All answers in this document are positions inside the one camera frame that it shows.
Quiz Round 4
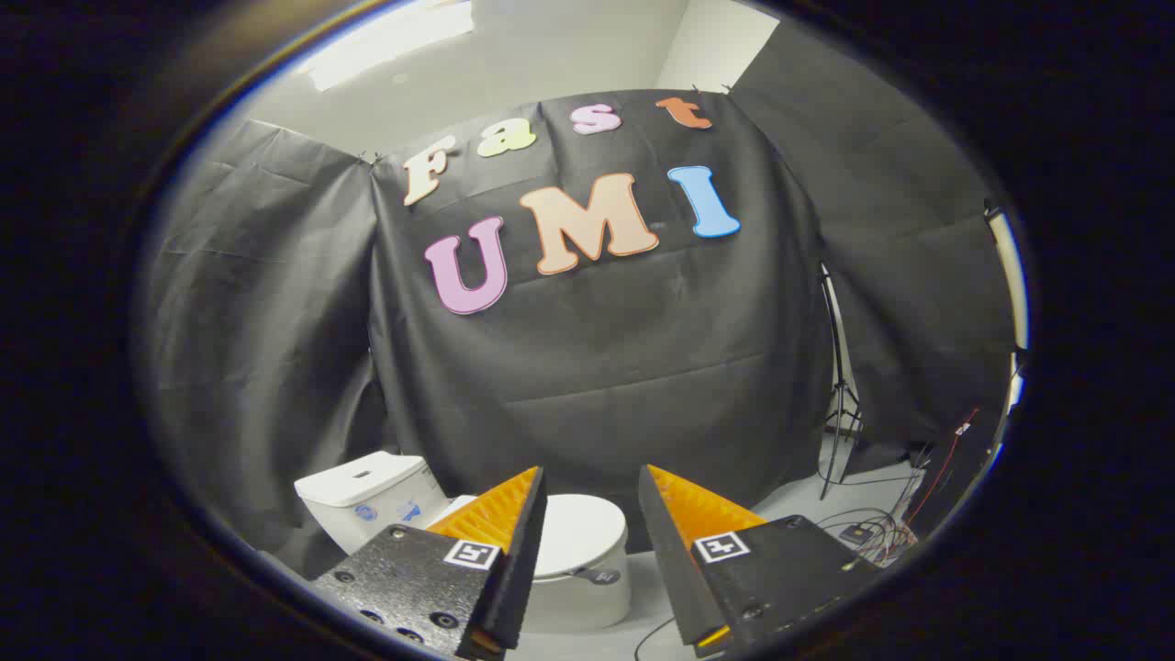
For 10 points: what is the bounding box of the white tube light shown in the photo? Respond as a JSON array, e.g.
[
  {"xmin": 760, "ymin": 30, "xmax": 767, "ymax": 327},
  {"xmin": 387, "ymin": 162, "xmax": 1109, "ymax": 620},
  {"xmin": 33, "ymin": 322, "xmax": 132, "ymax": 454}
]
[{"xmin": 984, "ymin": 207, "xmax": 1031, "ymax": 350}]

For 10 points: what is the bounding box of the tangled cable bundle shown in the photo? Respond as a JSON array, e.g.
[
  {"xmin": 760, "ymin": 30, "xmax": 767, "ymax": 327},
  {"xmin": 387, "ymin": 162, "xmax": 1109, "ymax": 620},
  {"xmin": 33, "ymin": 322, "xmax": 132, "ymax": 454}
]
[{"xmin": 817, "ymin": 505, "xmax": 919, "ymax": 566}]

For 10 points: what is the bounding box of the white ceramic toilet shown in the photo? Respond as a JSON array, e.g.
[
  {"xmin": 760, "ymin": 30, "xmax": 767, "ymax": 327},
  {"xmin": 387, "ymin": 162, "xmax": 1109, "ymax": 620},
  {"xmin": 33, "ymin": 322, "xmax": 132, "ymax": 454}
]
[{"xmin": 294, "ymin": 451, "xmax": 632, "ymax": 634}]

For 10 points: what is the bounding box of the black backdrop cloth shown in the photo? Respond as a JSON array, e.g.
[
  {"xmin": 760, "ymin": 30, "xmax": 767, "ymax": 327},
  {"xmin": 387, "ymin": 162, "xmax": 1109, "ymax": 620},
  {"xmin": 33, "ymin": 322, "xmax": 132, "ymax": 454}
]
[{"xmin": 367, "ymin": 89, "xmax": 832, "ymax": 552}]

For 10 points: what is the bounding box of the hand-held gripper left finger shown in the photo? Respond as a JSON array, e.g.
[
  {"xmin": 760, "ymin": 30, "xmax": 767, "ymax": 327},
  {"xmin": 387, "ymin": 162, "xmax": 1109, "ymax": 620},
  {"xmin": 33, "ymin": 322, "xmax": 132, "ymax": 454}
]
[{"xmin": 310, "ymin": 466, "xmax": 549, "ymax": 661}]

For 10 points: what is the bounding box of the white toilet lid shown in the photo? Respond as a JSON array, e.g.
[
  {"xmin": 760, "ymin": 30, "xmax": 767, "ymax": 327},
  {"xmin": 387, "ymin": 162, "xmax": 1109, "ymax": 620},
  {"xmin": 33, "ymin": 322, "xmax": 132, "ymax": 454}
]
[{"xmin": 535, "ymin": 494, "xmax": 630, "ymax": 581}]

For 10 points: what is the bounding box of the black light stand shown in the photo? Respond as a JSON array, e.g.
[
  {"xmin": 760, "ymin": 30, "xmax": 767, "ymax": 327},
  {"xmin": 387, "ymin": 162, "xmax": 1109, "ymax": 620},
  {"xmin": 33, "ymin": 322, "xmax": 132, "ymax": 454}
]
[{"xmin": 820, "ymin": 264, "xmax": 864, "ymax": 501}]

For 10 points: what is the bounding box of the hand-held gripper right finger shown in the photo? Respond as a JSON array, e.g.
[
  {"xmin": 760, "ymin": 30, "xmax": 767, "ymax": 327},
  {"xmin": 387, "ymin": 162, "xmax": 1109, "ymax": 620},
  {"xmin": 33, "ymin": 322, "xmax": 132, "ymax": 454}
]
[{"xmin": 637, "ymin": 464, "xmax": 884, "ymax": 660}]

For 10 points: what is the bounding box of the dark flat panel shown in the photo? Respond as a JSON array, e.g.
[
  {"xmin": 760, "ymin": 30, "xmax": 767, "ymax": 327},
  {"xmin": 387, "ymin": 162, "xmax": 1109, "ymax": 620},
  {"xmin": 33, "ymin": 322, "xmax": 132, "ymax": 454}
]
[{"xmin": 909, "ymin": 404, "xmax": 1011, "ymax": 538}]

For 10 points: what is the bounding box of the plain black side cloth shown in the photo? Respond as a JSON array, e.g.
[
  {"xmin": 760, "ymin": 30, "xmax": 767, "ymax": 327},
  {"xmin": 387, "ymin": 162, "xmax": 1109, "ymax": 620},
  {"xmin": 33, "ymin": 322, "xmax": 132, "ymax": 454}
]
[
  {"xmin": 730, "ymin": 20, "xmax": 1020, "ymax": 478},
  {"xmin": 138, "ymin": 118, "xmax": 386, "ymax": 579}
]

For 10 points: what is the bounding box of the thin red cable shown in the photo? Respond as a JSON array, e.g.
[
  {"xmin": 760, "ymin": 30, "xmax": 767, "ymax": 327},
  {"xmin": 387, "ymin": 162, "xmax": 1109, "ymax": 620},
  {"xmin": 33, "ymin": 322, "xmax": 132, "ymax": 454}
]
[{"xmin": 904, "ymin": 409, "xmax": 979, "ymax": 529}]

